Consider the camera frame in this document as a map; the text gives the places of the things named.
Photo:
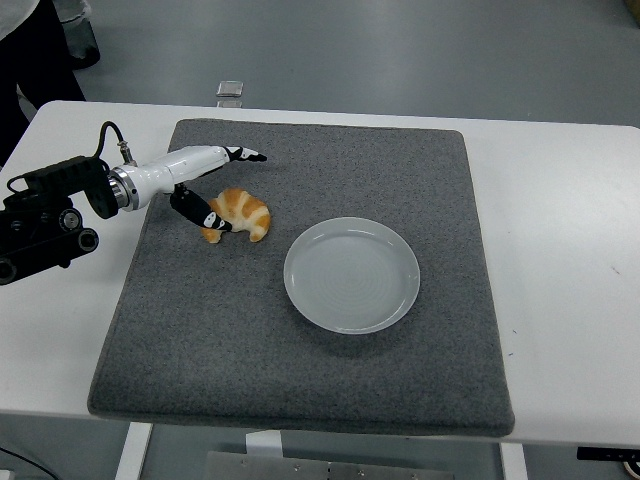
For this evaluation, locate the grey felt mat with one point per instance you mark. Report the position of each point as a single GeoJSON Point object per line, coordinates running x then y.
{"type": "Point", "coordinates": [250, 350]}

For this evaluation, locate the golden croissant bread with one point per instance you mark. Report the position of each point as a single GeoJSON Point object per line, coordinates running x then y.
{"type": "Point", "coordinates": [247, 212]}

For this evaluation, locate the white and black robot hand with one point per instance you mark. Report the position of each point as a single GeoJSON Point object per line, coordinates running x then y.
{"type": "Point", "coordinates": [180, 165]}

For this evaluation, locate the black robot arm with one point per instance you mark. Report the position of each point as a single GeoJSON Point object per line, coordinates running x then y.
{"type": "Point", "coordinates": [50, 200]}

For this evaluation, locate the white table leg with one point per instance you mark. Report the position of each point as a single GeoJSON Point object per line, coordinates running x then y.
{"type": "Point", "coordinates": [132, 450]}
{"type": "Point", "coordinates": [513, 462]}

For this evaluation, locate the black table control panel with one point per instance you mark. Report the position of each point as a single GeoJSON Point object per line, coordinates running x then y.
{"type": "Point", "coordinates": [607, 452]}

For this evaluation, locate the round light grey plate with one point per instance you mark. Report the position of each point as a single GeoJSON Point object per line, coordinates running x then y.
{"type": "Point", "coordinates": [351, 275]}

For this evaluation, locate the person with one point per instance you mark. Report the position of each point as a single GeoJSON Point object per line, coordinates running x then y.
{"type": "Point", "coordinates": [35, 60]}

